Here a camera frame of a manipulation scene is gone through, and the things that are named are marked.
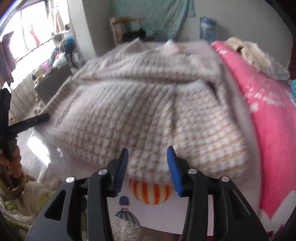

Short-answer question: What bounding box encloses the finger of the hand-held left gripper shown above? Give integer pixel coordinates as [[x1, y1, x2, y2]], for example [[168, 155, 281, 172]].
[[8, 113, 50, 133]]

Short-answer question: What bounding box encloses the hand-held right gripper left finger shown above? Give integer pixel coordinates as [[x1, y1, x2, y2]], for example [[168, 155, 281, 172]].
[[25, 148, 129, 241]]

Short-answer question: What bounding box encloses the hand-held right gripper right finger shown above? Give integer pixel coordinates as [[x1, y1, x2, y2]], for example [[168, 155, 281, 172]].
[[166, 146, 270, 241]]

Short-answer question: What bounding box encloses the beige houndstooth coat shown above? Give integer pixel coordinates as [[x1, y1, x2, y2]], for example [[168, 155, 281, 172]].
[[35, 38, 251, 180]]

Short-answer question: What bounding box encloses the person's left forearm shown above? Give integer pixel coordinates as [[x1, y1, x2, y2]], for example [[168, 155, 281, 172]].
[[0, 146, 22, 197]]

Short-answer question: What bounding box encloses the pile of beige clothes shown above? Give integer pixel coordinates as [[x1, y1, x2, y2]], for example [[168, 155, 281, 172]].
[[223, 37, 290, 80]]

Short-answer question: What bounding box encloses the dark cabinet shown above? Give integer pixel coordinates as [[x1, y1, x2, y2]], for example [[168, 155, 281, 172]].
[[34, 62, 73, 103]]

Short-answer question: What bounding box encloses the dark red hanging garment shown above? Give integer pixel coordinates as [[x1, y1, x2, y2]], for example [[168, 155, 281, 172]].
[[0, 31, 16, 82]]

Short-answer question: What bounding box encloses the beige hanging garment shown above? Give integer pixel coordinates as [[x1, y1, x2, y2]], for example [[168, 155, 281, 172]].
[[47, 7, 66, 34]]

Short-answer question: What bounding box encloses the pink floral blanket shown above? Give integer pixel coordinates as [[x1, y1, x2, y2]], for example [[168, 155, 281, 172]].
[[211, 41, 296, 234]]

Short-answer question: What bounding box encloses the wooden chair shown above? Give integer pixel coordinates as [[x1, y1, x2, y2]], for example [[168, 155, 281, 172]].
[[109, 17, 145, 47]]

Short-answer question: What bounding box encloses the blue water bottle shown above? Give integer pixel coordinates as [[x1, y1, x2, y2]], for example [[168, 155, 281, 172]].
[[199, 16, 218, 43]]

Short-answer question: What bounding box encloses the teal floral hanging cloth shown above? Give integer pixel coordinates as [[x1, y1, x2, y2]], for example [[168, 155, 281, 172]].
[[109, 0, 196, 40]]

